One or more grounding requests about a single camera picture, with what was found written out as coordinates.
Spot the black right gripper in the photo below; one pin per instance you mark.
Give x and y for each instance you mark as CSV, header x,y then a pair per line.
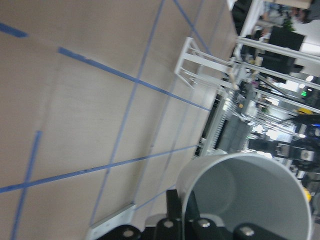
x,y
305,150

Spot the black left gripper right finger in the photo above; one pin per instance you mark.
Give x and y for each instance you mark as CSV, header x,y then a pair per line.
x,y
202,228

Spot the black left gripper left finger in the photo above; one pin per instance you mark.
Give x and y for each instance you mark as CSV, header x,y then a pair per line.
x,y
157,227

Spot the grey plastic cup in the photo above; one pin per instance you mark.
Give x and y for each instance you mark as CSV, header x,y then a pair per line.
x,y
238,188

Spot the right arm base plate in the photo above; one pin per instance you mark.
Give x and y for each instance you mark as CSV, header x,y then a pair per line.
x,y
123,216

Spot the white wire cup rack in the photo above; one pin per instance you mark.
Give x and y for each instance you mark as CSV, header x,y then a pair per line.
x,y
195,67

